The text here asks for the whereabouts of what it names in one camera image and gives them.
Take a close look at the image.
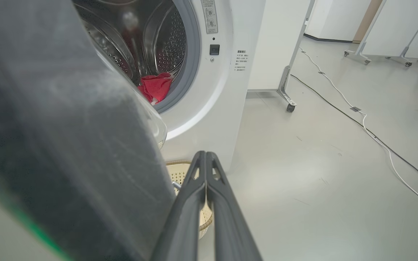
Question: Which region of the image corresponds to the white front-load washing machine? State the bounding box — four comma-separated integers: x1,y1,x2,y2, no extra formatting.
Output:
73,0,267,174

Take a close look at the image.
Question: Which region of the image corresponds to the grey warning label sticker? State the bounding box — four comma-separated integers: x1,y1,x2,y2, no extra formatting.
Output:
201,0,218,34

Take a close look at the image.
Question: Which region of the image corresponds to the red garment white trim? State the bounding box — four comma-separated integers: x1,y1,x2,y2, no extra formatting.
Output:
138,72,173,105

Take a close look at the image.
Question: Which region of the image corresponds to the black floor cable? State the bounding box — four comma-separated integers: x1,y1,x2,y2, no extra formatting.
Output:
291,74,418,192

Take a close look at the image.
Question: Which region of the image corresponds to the white floor cable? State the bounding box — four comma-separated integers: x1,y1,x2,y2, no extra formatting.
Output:
299,46,418,218

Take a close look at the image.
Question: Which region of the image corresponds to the dark grey glass washer door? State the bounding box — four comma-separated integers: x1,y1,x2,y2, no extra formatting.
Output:
0,0,176,261

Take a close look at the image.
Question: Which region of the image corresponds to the cream perforated laundry basket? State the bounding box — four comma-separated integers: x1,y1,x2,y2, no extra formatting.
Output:
165,161,213,240

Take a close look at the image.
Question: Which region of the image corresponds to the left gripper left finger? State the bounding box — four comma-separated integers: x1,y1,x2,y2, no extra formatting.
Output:
150,151,207,261

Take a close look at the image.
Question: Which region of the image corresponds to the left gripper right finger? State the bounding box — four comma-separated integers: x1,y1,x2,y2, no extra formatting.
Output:
206,152,264,261

